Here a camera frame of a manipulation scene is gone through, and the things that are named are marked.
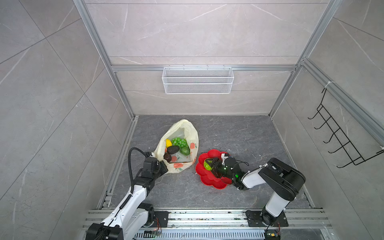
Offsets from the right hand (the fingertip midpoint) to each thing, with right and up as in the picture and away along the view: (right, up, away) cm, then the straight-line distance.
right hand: (205, 163), depth 89 cm
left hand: (-24, +2, -2) cm, 25 cm away
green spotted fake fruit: (0, -1, -4) cm, 4 cm away
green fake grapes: (-17, +12, +9) cm, 23 cm away
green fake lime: (-13, +7, +5) cm, 16 cm away
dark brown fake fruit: (-24, +3, +3) cm, 24 cm away
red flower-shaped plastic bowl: (+1, -8, -1) cm, 8 cm away
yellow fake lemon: (-24, +11, +8) cm, 28 cm away
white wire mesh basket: (-7, +54, +12) cm, 56 cm away
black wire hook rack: (+58, +9, -31) cm, 66 cm away
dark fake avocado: (-21, +7, +7) cm, 23 cm away
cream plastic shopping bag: (-14, +21, +6) cm, 26 cm away
